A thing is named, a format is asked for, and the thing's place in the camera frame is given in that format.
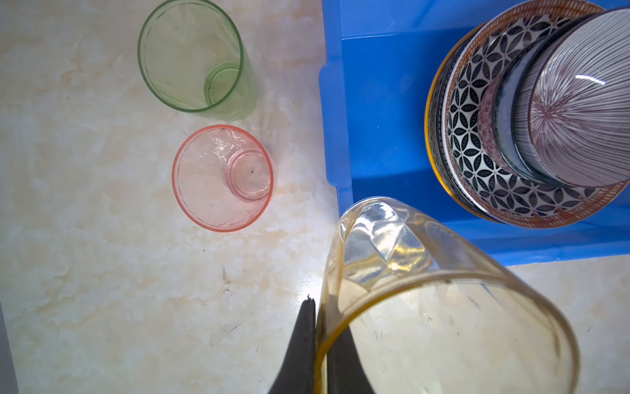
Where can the dark floral patterned bowl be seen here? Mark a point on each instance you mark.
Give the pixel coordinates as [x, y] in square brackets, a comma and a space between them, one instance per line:
[487, 128]

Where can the yellow translucent plastic cup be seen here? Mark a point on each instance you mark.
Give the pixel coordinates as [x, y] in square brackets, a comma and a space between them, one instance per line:
[431, 313]

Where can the green translucent plastic cup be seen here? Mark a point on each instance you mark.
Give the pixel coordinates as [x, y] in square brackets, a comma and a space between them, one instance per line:
[192, 58]

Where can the pink translucent plastic cup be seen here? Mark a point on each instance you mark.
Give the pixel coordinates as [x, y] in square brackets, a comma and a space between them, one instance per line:
[223, 178]

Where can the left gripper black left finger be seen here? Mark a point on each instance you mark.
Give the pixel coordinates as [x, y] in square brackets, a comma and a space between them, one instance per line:
[297, 372]

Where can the purple striped bowl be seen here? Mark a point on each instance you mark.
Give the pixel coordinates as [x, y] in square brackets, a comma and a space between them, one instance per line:
[572, 105]

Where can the black geometric orange-rimmed plate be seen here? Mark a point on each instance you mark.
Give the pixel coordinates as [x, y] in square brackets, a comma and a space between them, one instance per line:
[508, 198]

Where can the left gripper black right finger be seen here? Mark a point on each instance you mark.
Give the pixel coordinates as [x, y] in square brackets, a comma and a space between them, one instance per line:
[345, 373]

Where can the blue plastic bin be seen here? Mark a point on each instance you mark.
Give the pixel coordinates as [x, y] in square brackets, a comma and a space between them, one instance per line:
[381, 58]

